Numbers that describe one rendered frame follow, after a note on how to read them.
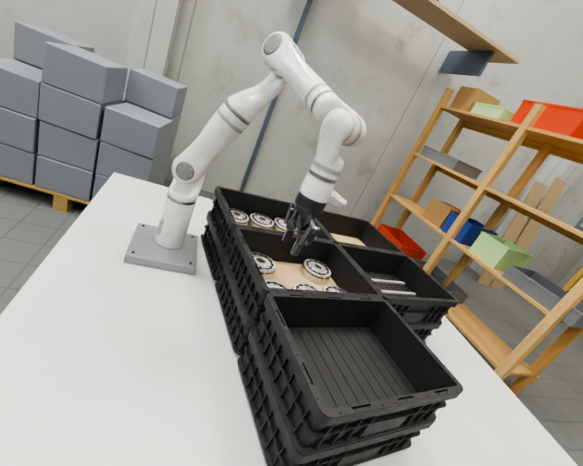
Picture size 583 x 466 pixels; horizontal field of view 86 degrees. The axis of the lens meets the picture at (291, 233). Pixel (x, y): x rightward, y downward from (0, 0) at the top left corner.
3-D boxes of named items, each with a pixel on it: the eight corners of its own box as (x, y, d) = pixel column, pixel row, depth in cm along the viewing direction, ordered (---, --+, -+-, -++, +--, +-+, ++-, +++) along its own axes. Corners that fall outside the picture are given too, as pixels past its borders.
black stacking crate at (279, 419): (271, 495, 58) (297, 459, 53) (233, 360, 80) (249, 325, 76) (412, 449, 78) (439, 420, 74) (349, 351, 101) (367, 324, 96)
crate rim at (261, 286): (261, 299, 73) (265, 290, 72) (231, 231, 95) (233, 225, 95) (380, 304, 93) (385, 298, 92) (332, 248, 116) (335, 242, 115)
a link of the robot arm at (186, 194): (183, 144, 100) (171, 191, 107) (174, 150, 92) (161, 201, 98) (212, 155, 102) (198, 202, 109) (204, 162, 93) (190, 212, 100)
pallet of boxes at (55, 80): (161, 199, 296) (189, 87, 256) (137, 232, 234) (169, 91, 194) (35, 159, 268) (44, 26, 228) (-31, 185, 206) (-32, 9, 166)
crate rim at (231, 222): (231, 231, 95) (233, 225, 95) (213, 190, 118) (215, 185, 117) (332, 248, 116) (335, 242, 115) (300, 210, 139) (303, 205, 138)
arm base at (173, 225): (152, 244, 104) (163, 199, 98) (159, 231, 112) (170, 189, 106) (180, 251, 107) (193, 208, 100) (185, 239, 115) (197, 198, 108)
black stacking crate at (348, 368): (295, 460, 53) (323, 420, 49) (248, 329, 76) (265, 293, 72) (436, 423, 74) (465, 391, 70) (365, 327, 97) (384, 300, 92)
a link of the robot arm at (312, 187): (345, 210, 77) (357, 188, 74) (308, 201, 71) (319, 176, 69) (328, 194, 84) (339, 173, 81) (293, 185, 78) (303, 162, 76)
